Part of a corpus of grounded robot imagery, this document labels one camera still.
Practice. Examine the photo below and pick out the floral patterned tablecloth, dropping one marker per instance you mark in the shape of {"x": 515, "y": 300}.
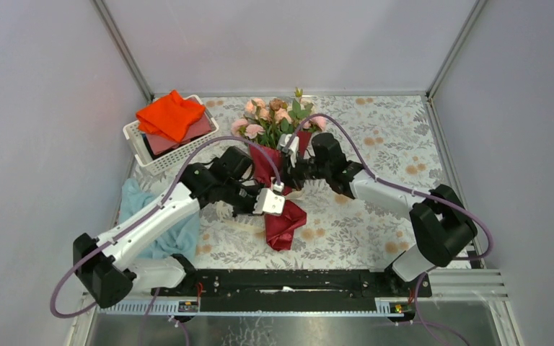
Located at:
{"x": 392, "y": 135}

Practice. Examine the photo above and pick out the light blue cloth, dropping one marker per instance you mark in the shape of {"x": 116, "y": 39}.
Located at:
{"x": 182, "y": 238}

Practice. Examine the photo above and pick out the white plastic basket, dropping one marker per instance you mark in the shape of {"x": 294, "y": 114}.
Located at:
{"x": 155, "y": 154}

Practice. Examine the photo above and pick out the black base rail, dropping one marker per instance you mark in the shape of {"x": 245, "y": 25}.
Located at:
{"x": 307, "y": 291}

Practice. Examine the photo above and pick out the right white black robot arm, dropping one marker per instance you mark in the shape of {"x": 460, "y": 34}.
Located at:
{"x": 440, "y": 226}

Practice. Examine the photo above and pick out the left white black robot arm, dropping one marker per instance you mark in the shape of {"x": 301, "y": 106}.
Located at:
{"x": 114, "y": 264}

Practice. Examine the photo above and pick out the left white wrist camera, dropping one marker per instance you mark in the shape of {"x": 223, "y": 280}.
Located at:
{"x": 268, "y": 202}

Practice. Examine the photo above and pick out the dried brown fake flower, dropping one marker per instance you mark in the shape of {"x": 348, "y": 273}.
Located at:
{"x": 277, "y": 104}

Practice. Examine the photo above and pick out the pink fake flower bunch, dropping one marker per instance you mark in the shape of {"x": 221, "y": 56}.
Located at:
{"x": 315, "y": 124}

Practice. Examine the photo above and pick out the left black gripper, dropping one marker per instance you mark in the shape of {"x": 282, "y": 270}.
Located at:
{"x": 256, "y": 189}

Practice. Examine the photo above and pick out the orange folded cloth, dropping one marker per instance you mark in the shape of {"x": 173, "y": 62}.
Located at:
{"x": 170, "y": 116}

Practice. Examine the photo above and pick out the cream ribbon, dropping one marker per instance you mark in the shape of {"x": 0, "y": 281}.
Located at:
{"x": 251, "y": 224}

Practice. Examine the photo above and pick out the peach fake flower stem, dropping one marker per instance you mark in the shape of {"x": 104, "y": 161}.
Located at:
{"x": 275, "y": 123}

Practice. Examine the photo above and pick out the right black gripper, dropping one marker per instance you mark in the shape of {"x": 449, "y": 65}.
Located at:
{"x": 291, "y": 176}

